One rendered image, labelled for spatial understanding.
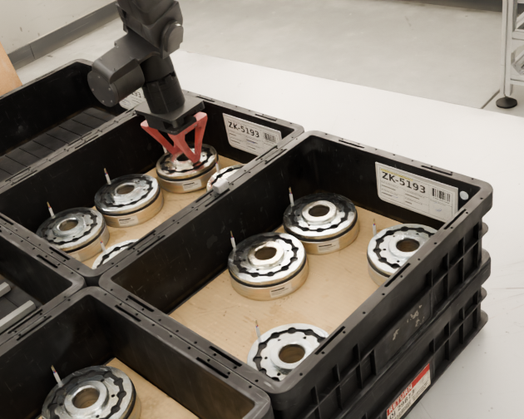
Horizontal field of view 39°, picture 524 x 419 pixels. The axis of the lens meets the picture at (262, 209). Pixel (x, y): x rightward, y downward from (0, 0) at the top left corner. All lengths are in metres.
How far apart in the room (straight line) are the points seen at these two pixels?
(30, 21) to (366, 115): 2.98
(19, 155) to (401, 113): 0.77
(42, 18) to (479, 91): 2.42
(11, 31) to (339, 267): 3.45
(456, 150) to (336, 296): 0.58
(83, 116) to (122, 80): 0.46
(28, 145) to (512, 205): 0.89
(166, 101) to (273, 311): 0.38
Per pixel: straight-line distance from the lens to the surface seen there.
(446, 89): 3.17
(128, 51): 1.06
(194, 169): 1.17
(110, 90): 1.05
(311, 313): 0.91
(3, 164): 1.43
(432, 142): 1.46
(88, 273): 0.90
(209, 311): 0.94
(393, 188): 1.00
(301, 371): 0.71
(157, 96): 1.11
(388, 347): 0.84
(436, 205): 0.98
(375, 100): 1.62
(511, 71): 2.96
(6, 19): 4.23
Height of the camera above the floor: 1.46
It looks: 35 degrees down
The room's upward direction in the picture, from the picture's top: 11 degrees counter-clockwise
